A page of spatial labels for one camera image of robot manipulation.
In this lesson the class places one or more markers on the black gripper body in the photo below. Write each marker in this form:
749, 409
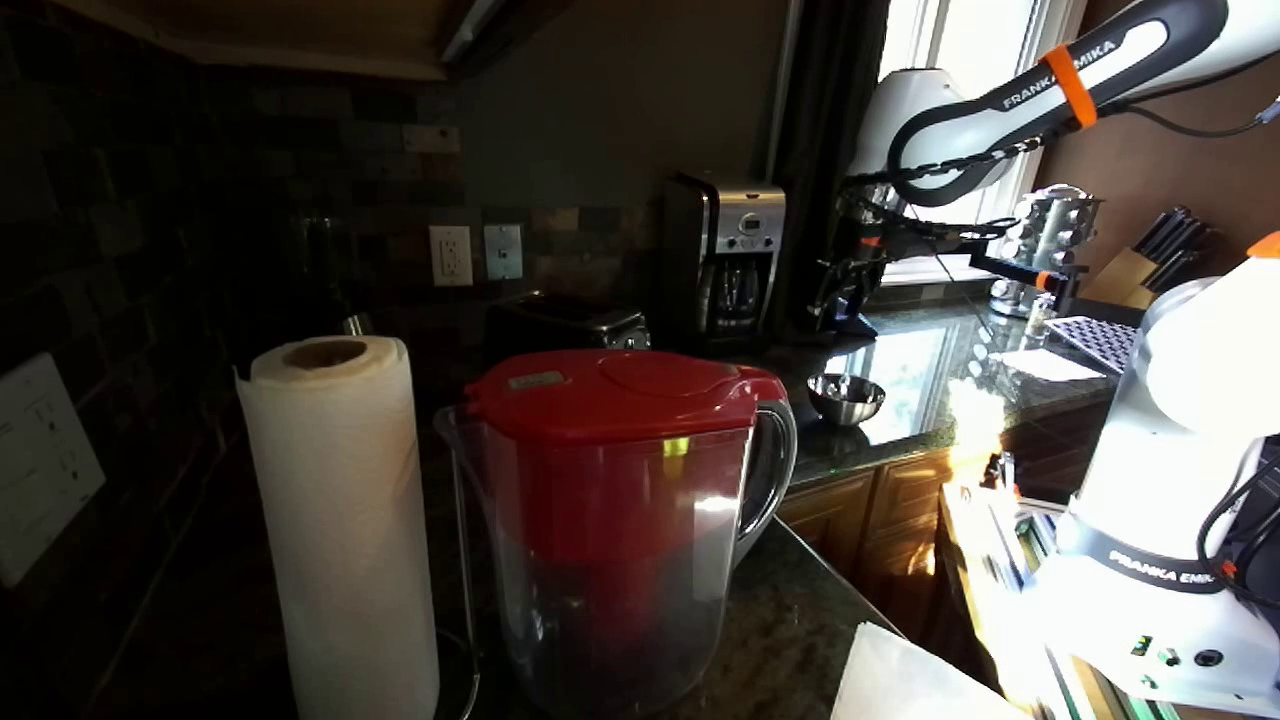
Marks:
860, 241

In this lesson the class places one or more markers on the dark blender with silver base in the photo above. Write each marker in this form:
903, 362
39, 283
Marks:
334, 266

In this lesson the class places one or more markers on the white wall switch plate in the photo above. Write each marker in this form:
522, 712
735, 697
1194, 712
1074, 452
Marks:
451, 253

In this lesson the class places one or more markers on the wooden wall cabinet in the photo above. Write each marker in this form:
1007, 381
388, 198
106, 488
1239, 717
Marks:
266, 33

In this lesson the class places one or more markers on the grey wall outlet plate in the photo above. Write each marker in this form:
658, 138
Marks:
503, 248

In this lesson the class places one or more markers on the wooden knife block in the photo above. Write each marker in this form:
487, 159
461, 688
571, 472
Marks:
1120, 272

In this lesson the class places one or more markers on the dark window curtain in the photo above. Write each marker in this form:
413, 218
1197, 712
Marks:
835, 83

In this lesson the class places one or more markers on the silver metal bowl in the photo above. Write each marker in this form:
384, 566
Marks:
845, 403

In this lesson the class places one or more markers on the white paper sheet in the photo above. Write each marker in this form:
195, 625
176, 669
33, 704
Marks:
907, 685

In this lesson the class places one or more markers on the clear pitcher with red lid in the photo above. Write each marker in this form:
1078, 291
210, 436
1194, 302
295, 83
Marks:
612, 532

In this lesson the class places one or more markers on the black toaster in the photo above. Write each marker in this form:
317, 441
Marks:
563, 325

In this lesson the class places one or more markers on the black silver coffee maker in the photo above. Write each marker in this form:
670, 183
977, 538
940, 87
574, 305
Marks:
723, 266

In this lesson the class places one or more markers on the white wall outlet plate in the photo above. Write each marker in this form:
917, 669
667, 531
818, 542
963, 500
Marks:
42, 467

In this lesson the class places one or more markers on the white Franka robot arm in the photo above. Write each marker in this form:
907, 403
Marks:
1174, 441

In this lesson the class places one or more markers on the blue patterned cloth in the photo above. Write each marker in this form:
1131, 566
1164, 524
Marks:
1086, 343

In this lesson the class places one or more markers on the black camera mount rod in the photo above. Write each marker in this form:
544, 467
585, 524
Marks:
994, 259

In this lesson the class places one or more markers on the white paper towel roll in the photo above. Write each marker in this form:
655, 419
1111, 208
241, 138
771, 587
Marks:
346, 532

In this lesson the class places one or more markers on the wooden base cabinet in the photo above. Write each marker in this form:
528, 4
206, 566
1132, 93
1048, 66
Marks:
864, 532

